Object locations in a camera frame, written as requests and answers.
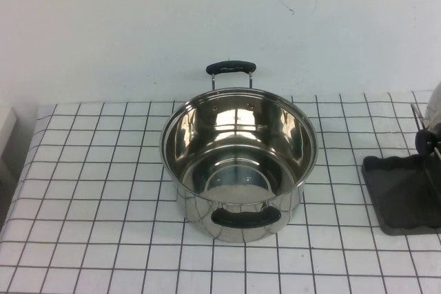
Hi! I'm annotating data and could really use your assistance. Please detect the stainless steel pot black handles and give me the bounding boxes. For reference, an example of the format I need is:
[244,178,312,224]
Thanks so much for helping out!
[159,61,317,244]

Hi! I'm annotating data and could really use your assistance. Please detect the steel pot lid black knob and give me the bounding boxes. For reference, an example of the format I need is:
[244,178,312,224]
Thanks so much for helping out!
[415,82,441,156]

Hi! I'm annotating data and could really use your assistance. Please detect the white black-grid tablecloth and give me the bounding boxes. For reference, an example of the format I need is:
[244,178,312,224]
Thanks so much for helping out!
[0,90,441,294]

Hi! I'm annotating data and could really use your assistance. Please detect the dark tray wire lid rack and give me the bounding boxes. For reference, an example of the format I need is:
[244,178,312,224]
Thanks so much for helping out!
[361,101,441,237]

